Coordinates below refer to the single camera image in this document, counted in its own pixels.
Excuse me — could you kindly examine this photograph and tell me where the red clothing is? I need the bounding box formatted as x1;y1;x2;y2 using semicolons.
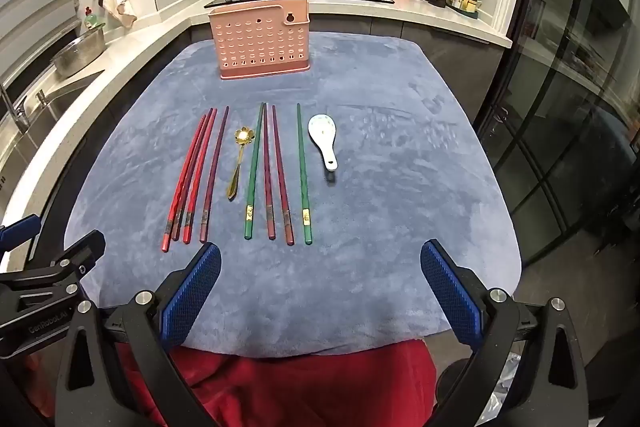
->
25;339;441;427

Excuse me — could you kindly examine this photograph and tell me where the chrome faucet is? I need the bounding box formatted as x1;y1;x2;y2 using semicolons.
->
0;82;31;132

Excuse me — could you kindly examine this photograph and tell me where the dark glass door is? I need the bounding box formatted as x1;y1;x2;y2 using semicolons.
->
472;0;640;268

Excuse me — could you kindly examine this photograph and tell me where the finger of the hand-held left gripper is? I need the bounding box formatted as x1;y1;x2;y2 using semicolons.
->
0;229;107;314
0;216;42;258

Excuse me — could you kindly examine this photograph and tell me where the pink perforated utensil holder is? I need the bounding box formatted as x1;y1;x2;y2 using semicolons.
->
208;0;312;81

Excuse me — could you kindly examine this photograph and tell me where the white ceramic spoon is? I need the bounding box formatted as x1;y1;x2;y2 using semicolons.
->
307;114;339;172

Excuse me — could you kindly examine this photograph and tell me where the green spice jar set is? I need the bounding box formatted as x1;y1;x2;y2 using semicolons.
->
446;0;482;18

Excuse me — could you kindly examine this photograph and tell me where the blue plush mat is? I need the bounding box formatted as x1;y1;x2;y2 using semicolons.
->
65;32;523;360

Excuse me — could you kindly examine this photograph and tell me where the green dish soap bottle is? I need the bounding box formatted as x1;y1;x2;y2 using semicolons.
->
82;7;106;32

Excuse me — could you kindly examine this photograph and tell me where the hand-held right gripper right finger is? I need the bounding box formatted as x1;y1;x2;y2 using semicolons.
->
419;239;588;427

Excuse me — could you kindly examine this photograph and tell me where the gold flower spoon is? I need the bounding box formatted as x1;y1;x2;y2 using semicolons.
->
227;125;253;201

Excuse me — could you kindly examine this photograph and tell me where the stainless steel sink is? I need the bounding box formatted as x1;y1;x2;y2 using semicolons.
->
0;72;106;208

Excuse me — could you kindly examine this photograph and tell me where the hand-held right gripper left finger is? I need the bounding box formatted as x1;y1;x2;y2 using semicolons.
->
55;242;223;427

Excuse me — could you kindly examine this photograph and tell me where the grey base cabinet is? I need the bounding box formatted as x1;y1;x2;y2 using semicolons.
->
190;14;506;72

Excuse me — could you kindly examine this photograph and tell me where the green chopstick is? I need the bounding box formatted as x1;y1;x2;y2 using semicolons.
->
296;103;314;245
243;102;265;240

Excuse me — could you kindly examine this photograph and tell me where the stainless steel pot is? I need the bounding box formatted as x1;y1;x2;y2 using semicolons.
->
51;27;107;78

